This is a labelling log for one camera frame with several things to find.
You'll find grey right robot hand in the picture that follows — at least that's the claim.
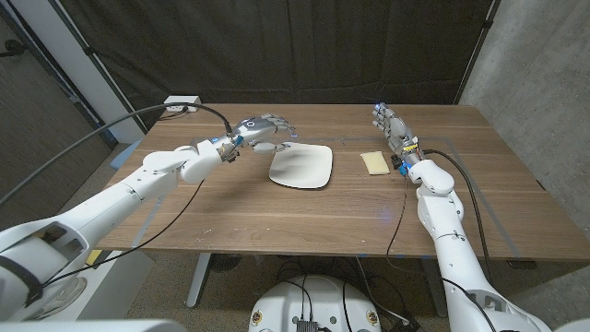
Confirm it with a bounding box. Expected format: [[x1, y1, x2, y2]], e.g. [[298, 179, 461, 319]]
[[371, 102, 423, 167]]

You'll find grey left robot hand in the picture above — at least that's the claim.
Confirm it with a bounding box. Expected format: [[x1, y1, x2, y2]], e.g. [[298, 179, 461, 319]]
[[229, 113, 298, 156]]

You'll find yellow sponge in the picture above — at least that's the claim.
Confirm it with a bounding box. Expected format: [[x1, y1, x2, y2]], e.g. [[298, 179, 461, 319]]
[[360, 150, 392, 176]]

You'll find white square paper plate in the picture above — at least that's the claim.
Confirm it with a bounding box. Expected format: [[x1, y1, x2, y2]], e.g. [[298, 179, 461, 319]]
[[268, 141, 334, 190]]

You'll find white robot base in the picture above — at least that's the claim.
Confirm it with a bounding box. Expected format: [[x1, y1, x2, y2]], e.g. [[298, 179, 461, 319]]
[[248, 275, 383, 332]]

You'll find white power outlet box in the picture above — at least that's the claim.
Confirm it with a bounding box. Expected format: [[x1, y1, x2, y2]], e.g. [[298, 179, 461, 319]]
[[163, 95, 203, 113]]

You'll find black backdrop curtain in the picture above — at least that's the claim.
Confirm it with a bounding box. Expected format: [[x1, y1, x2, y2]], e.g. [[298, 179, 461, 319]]
[[57, 0, 502, 131]]

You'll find black backdrop stand pole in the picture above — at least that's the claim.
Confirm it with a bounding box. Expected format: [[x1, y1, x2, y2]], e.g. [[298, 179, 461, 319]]
[[45, 0, 149, 136], [454, 0, 502, 106]]

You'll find black round floor fan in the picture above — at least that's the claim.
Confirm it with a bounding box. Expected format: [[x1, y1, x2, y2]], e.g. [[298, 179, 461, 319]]
[[209, 253, 243, 273]]

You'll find grey table leg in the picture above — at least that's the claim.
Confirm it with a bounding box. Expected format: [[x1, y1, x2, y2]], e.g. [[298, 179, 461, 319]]
[[419, 257, 451, 319]]

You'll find white table leg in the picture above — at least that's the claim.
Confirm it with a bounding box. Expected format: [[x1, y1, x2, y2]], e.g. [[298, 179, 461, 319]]
[[185, 252, 213, 309]]

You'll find black floor power adapter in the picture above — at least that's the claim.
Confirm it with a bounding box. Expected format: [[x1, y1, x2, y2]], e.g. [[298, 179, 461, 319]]
[[390, 313, 421, 332]]

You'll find grey base port module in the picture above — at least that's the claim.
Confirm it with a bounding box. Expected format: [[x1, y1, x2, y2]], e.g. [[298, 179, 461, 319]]
[[294, 317, 322, 332]]

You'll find black outlet power cord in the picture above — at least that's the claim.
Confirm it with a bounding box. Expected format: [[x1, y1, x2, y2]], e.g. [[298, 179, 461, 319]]
[[159, 106, 190, 122]]

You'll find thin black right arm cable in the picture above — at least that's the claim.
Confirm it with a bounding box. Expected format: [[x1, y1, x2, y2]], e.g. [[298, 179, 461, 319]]
[[384, 174, 411, 274]]

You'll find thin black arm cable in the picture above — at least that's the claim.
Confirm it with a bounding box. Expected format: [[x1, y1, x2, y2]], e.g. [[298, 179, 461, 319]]
[[41, 179, 207, 290], [384, 174, 411, 274]]

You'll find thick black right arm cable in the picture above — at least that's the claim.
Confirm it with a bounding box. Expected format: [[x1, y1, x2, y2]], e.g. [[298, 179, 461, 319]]
[[422, 148, 493, 283]]

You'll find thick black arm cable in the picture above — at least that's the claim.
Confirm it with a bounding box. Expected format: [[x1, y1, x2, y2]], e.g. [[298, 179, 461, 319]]
[[422, 148, 493, 283], [0, 101, 234, 208]]

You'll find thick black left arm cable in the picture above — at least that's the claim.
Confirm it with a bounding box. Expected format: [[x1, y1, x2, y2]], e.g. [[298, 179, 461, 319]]
[[0, 101, 234, 208]]

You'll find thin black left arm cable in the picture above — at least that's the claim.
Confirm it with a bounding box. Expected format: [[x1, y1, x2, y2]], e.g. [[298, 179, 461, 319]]
[[41, 179, 207, 290]]

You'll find white floor cable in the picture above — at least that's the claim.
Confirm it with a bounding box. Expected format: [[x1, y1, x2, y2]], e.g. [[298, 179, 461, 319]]
[[354, 256, 409, 323]]

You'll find black base cable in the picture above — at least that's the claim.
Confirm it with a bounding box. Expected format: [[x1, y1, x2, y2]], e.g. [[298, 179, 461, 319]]
[[340, 283, 366, 332], [279, 275, 315, 320]]

